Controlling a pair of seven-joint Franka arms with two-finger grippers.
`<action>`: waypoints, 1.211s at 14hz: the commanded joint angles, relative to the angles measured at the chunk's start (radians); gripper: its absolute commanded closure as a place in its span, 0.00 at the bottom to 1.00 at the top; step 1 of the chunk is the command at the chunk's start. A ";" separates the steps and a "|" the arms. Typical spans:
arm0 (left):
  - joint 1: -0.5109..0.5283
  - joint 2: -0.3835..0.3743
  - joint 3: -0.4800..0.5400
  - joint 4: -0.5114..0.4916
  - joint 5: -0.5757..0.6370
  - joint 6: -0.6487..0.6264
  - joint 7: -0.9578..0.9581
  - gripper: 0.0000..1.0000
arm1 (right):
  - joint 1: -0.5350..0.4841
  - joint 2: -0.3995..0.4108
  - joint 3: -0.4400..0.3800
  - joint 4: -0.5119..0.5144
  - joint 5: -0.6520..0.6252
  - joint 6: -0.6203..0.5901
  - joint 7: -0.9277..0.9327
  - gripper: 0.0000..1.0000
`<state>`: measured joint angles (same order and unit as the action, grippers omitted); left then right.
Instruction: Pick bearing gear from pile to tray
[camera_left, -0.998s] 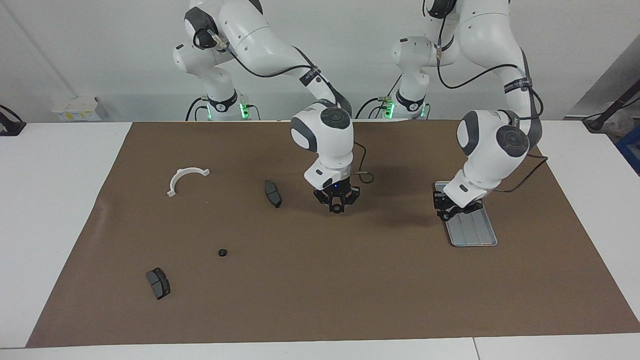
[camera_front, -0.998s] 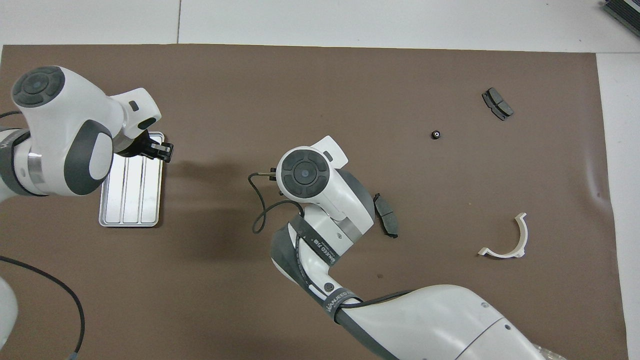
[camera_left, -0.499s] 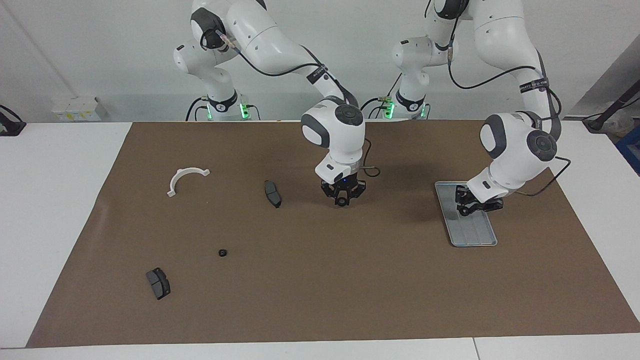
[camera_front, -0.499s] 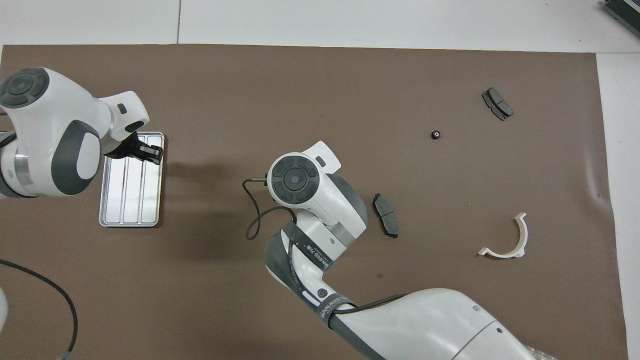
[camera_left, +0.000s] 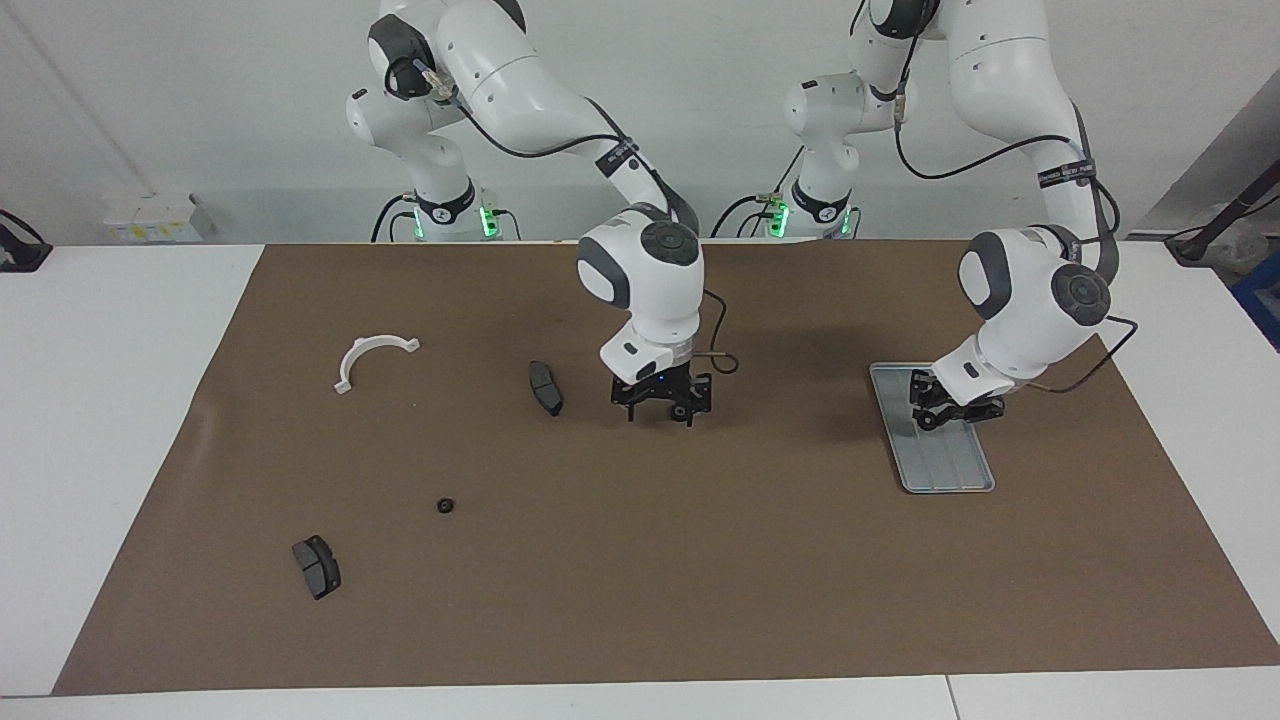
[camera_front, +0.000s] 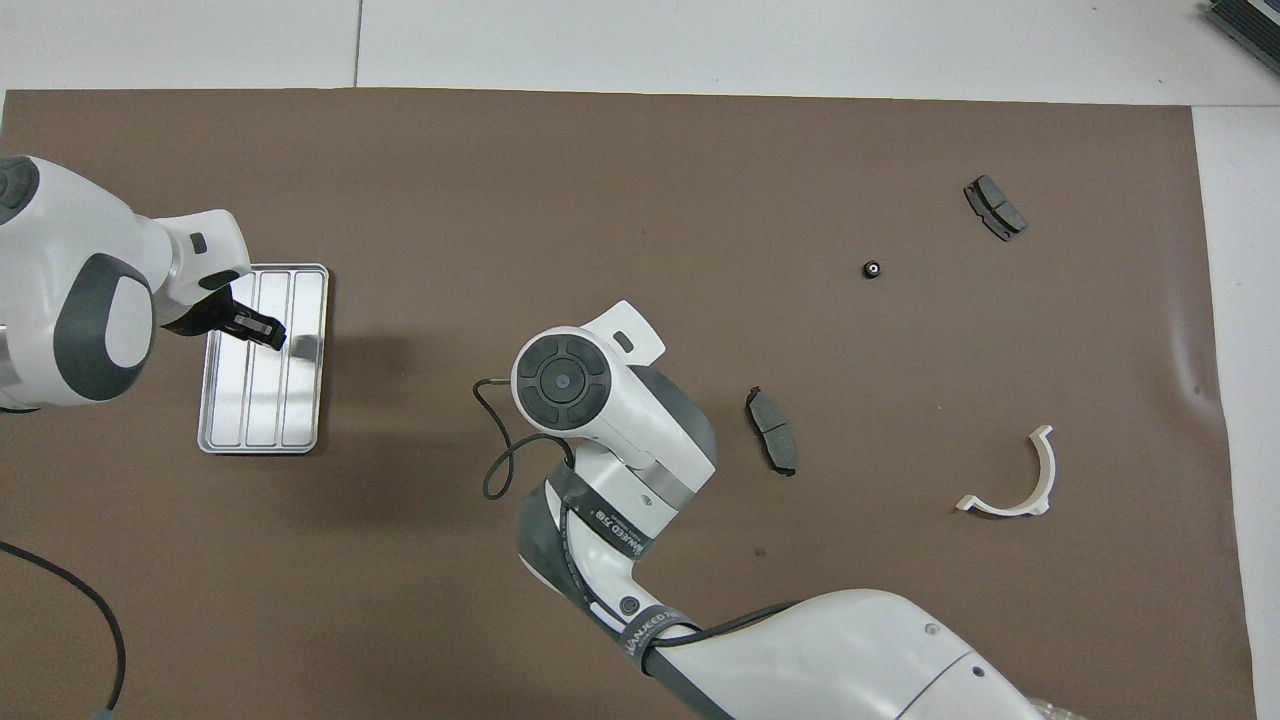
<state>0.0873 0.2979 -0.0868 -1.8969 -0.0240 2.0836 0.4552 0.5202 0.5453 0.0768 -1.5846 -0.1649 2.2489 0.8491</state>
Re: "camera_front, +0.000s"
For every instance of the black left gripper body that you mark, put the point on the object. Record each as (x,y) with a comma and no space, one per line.
(205,312)

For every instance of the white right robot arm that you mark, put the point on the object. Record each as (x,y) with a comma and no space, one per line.
(620,430)

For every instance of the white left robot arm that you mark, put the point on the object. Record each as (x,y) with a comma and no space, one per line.
(60,260)

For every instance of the silver ribbed metal tray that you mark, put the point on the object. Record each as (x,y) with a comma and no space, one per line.
(262,410)

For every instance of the brown table mat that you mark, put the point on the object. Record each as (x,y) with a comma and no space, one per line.
(600,200)

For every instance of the long dark grey brake pad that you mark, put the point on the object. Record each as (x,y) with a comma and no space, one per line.
(772,430)

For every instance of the short dark grey brake pad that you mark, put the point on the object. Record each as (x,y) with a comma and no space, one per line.
(995,207)

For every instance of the dark grey ribbed device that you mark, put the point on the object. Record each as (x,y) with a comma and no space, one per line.
(1250,25)

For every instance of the white curved plastic bracket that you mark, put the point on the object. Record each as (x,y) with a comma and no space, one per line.
(1010,510)

